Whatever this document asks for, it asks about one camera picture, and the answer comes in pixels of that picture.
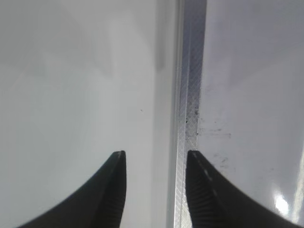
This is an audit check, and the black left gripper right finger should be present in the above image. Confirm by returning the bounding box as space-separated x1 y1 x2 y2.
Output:
186 150 304 228

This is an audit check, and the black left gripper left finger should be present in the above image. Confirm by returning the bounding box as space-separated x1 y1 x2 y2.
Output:
23 151 127 228

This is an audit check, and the white whiteboard with aluminium frame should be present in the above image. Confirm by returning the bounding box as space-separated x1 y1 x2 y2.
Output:
173 0 304 228

